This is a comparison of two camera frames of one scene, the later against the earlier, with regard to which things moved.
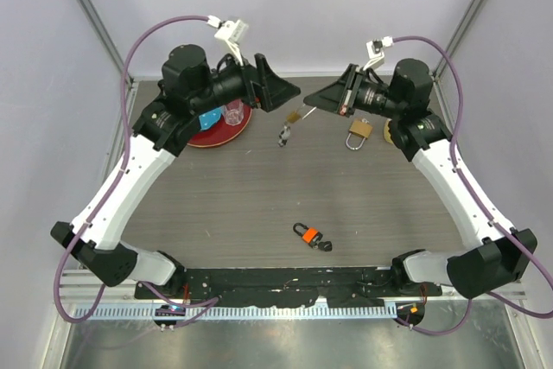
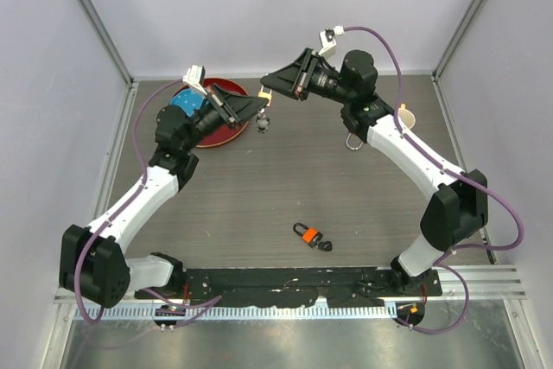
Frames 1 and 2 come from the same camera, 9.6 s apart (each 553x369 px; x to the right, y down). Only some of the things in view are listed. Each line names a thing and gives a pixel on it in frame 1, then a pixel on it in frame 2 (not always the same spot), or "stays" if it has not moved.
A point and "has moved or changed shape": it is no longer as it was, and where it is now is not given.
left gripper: (272, 91) → (239, 107)
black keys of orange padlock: (326, 245) stays
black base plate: (352, 287) stays
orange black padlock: (309, 235) stays
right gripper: (335, 98) → (294, 80)
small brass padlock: (293, 117) has moved or changed shape
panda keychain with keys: (283, 135) → (262, 122)
